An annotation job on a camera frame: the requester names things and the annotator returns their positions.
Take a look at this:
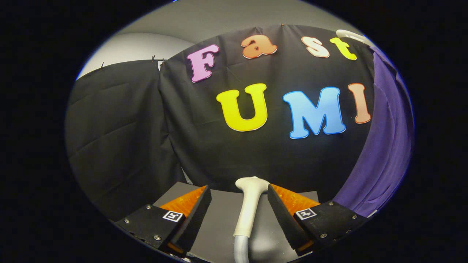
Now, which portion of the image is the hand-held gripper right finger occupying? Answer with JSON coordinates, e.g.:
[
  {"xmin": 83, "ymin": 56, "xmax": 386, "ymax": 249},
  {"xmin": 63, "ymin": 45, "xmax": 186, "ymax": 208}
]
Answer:
[{"xmin": 267, "ymin": 184, "xmax": 367, "ymax": 256}]

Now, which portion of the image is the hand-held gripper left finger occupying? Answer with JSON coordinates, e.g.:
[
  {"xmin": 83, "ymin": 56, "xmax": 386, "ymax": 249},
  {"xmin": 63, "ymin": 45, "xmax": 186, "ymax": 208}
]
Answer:
[{"xmin": 115, "ymin": 185, "xmax": 212, "ymax": 255}]

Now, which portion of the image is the white garment steamer nozzle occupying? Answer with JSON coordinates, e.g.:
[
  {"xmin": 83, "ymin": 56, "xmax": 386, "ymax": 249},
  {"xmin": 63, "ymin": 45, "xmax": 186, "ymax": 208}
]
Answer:
[{"xmin": 234, "ymin": 176, "xmax": 271, "ymax": 238}]

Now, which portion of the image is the grey garment steamer hose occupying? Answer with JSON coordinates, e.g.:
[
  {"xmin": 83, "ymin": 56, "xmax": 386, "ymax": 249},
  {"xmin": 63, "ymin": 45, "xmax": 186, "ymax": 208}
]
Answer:
[{"xmin": 233, "ymin": 235, "xmax": 251, "ymax": 263}]

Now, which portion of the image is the purple corduroy jacket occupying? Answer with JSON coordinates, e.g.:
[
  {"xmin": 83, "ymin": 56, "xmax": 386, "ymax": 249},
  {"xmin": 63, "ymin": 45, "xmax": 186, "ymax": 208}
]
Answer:
[{"xmin": 332, "ymin": 46, "xmax": 416, "ymax": 219}]

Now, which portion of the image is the white plastic clothes hanger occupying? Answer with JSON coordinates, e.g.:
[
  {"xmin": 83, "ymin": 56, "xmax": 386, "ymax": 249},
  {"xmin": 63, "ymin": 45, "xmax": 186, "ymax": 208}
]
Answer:
[{"xmin": 335, "ymin": 29, "xmax": 374, "ymax": 47}]

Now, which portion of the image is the grey cabinet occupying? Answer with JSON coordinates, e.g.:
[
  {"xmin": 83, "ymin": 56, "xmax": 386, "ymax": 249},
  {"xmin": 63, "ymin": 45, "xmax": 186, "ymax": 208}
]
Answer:
[{"xmin": 154, "ymin": 182, "xmax": 320, "ymax": 263}]

